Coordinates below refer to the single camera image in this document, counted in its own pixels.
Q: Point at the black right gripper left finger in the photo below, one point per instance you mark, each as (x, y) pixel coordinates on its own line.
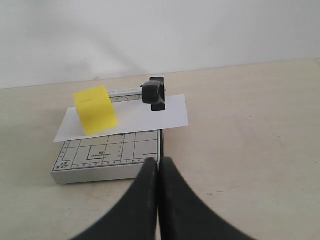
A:
(134, 217)

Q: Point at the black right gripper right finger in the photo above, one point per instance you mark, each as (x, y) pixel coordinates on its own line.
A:
(183, 215)

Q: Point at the white paper sheet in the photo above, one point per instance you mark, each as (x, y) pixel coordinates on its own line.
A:
(132, 116)

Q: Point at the yellow foam cube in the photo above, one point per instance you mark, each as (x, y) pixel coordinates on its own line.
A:
(95, 110)

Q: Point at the black cutter blade arm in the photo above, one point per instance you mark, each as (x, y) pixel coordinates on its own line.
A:
(153, 93)

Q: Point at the grey paper cutter base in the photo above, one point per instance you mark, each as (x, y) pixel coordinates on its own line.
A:
(106, 158)

